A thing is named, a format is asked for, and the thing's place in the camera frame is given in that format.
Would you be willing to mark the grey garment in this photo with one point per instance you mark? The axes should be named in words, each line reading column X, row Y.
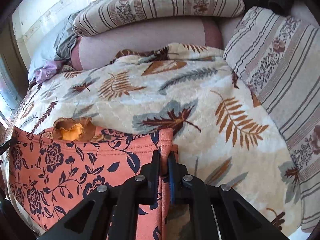
column 66, row 38

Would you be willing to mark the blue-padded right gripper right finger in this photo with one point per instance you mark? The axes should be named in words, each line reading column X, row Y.
column 217, row 212

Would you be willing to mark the orange black floral blouse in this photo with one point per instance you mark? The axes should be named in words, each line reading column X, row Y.
column 49, row 175

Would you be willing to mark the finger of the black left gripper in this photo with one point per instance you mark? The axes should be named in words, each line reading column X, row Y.
column 6, row 145

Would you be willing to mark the lilac floral garment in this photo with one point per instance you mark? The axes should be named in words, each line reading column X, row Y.
column 49, row 69

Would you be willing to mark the light blue pillow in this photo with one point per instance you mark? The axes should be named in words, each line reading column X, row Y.
column 43, row 53

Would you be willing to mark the cream leaf-pattern blanket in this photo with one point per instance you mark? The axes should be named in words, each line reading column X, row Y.
column 223, row 134

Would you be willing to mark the striped floral rolled quilt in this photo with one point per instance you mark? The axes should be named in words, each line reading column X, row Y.
column 104, row 15

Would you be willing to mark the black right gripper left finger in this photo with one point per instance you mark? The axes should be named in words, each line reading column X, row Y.
column 110, row 212

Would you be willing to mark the stained glass window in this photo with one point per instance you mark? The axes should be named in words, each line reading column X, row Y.
column 10, row 99

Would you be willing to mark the striped floral pillow right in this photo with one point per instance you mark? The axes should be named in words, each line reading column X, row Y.
column 278, row 58

